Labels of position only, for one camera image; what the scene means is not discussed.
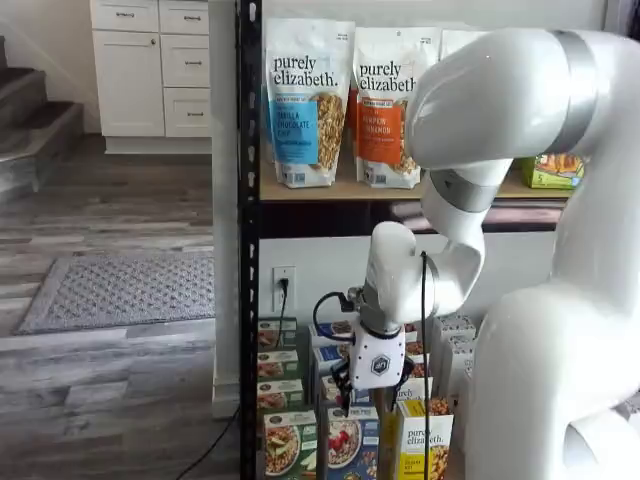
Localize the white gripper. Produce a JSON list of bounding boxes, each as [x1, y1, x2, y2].
[[330, 322, 416, 420]]

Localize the blue white flax plus box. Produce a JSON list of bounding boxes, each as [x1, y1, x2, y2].
[[327, 404, 381, 480], [308, 321, 357, 350], [319, 373, 374, 409], [312, 343, 352, 377]]

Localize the white patterned pantry box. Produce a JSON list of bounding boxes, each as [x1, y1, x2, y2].
[[449, 367, 475, 401], [439, 335, 476, 371], [432, 314, 477, 341]]

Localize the green apple cinnamon oatmeal box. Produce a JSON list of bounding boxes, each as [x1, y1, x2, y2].
[[257, 378, 305, 413], [257, 317, 299, 352], [257, 348, 300, 382], [263, 410, 319, 480]]

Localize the high wooden shelf board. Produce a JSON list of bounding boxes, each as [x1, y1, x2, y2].
[[259, 149, 571, 203]]

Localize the green Bobo's oat bites box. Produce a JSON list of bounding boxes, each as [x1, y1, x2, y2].
[[522, 152, 586, 191]]

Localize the grey door mat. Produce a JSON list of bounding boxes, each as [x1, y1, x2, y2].
[[12, 253, 216, 337]]

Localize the orange label granola bag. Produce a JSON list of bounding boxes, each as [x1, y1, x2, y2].
[[352, 27, 442, 190]]

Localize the blue label granola bag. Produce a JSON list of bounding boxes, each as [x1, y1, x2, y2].
[[263, 18, 357, 190]]

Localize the red label granola bag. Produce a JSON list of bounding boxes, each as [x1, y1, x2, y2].
[[439, 28, 494, 57]]

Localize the white drawer cabinet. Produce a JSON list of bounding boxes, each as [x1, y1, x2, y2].
[[90, 0, 211, 154]]

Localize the grey carpeted stairs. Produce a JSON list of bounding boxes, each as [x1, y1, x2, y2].
[[0, 34, 85, 197]]

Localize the long thin black cable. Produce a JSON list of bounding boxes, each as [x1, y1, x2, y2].
[[418, 251, 434, 480]]

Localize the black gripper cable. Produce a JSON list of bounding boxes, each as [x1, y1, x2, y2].
[[312, 291, 352, 347]]

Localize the white wall outlet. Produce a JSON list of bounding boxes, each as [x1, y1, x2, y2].
[[272, 265, 297, 314]]

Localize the black power cable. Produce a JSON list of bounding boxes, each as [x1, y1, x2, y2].
[[174, 277, 292, 480]]

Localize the black metal shelf frame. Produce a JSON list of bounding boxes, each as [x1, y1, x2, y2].
[[234, 0, 571, 480]]

